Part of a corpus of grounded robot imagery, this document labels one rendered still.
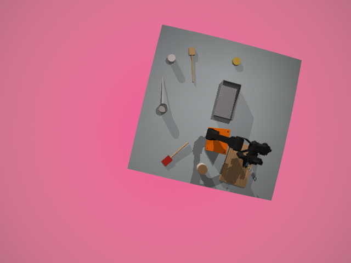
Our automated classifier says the white cylinder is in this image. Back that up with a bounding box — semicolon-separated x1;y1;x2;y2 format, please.
168;54;176;64

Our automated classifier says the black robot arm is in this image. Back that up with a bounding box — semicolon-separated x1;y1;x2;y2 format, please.
206;128;271;165

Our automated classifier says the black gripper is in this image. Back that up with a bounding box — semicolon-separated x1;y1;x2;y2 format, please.
236;151;258;168

